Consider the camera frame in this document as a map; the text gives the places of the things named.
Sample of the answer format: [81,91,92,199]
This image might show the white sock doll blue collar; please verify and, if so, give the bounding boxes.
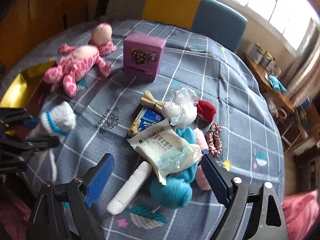
[27,101,76,182]

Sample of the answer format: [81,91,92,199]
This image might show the white cloth tube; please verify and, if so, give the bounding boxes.
[107,161,152,215]

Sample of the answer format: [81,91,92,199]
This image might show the blue plush toy pink wings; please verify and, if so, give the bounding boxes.
[149,127,199,209]

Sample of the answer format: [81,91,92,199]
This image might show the white wet wipes pack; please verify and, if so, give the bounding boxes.
[127,119,202,185]

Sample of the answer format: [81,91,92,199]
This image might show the red plush sock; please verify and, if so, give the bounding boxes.
[196,100,216,124]

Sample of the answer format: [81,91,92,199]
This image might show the pink blanket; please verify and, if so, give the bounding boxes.
[282,190,319,239]

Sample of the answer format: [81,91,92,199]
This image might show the gold and maroon storage box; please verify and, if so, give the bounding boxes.
[0,60,59,136]

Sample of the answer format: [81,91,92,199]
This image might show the pink rolled towel black band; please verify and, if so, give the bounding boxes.
[194,128,211,191]

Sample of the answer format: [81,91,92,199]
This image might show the pink giraffe-print plush doll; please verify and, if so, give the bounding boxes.
[43,23,117,98]

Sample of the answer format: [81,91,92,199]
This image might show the wooden side shelf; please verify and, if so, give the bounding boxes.
[243,53,296,114]

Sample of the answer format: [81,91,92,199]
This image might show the blue tissue packet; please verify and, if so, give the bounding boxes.
[128,107,164,137]

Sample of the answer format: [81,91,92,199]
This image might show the cream bow white plush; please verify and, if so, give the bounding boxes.
[140,87,198,128]

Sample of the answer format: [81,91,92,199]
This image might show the small blue plush on shelf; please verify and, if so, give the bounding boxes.
[268,75,287,95]

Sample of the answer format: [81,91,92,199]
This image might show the wooden wardrobe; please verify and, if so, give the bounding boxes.
[1,0,88,74]

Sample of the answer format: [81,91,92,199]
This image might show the grey checked bed cover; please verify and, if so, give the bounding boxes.
[0,18,286,240]

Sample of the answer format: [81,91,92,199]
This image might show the purple cardboard box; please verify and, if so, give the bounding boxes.
[123,33,166,81]

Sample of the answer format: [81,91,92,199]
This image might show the metal tins on shelf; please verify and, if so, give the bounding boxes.
[247,43,281,77]

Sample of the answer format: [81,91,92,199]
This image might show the grey yellow blue headboard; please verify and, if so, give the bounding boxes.
[106,0,247,51]

